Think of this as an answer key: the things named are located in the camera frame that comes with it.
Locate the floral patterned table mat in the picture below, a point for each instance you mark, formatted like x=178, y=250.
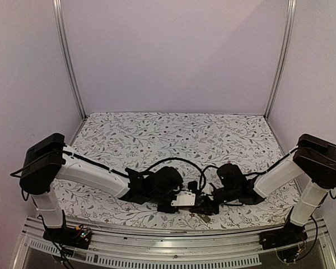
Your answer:
x=193, y=141

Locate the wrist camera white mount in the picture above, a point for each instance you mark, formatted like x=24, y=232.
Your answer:
x=193, y=187
x=184, y=199

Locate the right aluminium frame post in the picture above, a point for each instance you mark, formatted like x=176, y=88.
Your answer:
x=287, y=33

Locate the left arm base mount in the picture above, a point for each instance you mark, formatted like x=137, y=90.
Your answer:
x=78, y=237

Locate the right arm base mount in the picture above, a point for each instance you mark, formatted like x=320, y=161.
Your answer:
x=288, y=234

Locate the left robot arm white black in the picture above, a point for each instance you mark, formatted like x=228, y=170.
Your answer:
x=52, y=159

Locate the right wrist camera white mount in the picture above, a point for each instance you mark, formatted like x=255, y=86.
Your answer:
x=193, y=187

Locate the remote battery cover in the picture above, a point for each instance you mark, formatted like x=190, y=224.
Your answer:
x=205, y=218

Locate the left aluminium frame post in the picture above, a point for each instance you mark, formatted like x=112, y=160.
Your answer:
x=62, y=35

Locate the aluminium frame post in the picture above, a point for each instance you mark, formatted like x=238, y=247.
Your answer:
x=287, y=33
x=62, y=35

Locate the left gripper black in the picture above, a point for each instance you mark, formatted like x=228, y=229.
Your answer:
x=176, y=211

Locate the aluminium front rail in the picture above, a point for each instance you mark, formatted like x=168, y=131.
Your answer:
x=118, y=246

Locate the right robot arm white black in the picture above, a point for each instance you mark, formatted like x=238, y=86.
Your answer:
x=312, y=156

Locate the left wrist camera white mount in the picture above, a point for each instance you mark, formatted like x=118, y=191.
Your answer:
x=184, y=199

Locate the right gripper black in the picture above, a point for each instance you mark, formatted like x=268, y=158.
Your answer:
x=204, y=205

